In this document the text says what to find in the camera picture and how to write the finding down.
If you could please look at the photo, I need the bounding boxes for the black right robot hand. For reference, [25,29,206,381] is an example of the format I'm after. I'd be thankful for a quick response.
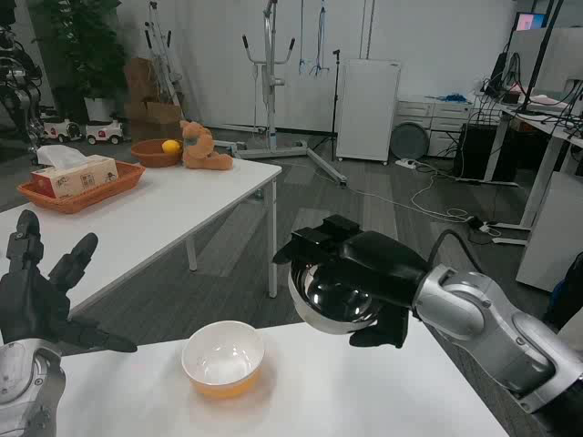
[271,214,431,350]

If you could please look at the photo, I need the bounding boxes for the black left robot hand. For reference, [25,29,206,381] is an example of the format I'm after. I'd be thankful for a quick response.
[0,209,138,354]

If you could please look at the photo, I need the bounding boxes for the shiny metal bowl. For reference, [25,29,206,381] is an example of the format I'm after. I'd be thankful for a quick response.
[287,260,387,336]

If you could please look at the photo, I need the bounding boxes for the orange bowl white inside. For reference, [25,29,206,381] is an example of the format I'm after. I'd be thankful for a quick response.
[180,320,266,401]

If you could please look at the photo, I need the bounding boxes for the orange wicker tray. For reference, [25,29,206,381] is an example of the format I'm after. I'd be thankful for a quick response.
[16,159,147,215]

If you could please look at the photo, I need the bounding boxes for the tissue box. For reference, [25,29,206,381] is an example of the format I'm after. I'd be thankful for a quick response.
[30,145,119,199]

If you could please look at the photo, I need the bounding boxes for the grey round tray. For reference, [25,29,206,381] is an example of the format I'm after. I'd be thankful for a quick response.
[390,121,431,161]

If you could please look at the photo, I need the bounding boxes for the white side table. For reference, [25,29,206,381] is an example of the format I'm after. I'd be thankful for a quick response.
[0,154,283,320]

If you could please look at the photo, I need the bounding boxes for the black computer tower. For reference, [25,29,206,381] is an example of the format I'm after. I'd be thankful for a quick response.
[453,121,502,182]

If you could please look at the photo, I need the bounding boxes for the white drawer unit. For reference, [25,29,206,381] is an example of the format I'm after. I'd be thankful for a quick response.
[394,96,475,158]

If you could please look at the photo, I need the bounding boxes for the white cabinet on wheels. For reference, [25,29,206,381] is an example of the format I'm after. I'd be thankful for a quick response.
[334,57,403,166]

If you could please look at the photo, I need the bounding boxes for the black microphone stand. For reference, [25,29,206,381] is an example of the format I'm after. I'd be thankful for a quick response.
[307,48,343,163]

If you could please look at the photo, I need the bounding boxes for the white toy car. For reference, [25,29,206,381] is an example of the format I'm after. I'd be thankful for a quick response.
[84,118,125,147]
[39,117,85,145]

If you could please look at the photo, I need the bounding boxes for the brown round wicker basket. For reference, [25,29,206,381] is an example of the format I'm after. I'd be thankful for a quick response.
[130,138,185,168]

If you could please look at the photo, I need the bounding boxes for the black backpack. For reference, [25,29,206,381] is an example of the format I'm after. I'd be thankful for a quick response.
[541,249,583,331]

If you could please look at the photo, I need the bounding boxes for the white office desk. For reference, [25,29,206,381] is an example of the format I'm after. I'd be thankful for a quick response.
[473,93,583,233]

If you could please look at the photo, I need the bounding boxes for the black humanoid robot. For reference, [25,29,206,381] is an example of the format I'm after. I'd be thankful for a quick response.
[0,0,45,168]

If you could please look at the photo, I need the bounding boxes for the orange plush toy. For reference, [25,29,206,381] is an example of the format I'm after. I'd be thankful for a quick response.
[179,119,234,171]

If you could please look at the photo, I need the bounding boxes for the brown cardboard boxes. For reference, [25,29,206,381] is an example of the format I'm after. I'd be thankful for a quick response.
[123,56,186,143]

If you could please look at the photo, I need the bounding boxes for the green potted plant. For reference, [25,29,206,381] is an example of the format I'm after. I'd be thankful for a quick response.
[31,0,128,125]

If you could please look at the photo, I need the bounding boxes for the computer monitor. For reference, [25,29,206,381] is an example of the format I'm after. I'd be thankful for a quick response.
[515,12,549,33]

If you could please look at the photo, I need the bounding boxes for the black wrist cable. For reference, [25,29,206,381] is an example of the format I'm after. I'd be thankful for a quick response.
[427,229,485,274]

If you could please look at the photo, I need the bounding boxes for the white floor cable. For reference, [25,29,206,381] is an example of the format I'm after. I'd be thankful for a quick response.
[336,163,479,224]

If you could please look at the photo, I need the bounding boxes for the white patient lift frame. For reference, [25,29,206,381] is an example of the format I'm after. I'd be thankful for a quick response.
[213,0,348,187]

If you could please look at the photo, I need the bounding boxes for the blue hanging ropes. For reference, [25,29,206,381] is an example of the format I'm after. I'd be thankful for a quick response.
[296,0,331,77]

